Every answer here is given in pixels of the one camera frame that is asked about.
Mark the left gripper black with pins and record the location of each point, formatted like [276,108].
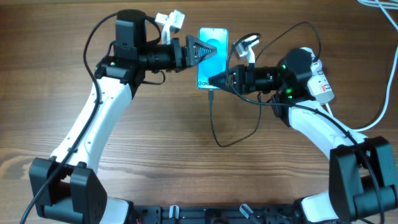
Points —
[189,51]

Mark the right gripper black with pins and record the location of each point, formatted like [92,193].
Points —
[245,75]

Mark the blue Galaxy smartphone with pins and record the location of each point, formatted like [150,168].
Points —
[216,63]

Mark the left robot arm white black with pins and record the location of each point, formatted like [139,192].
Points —
[65,185]

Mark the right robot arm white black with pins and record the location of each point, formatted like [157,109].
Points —
[362,170]

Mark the white charger plug adapter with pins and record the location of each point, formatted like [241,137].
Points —
[315,66]

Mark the white power strip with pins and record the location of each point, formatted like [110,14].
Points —
[320,88]

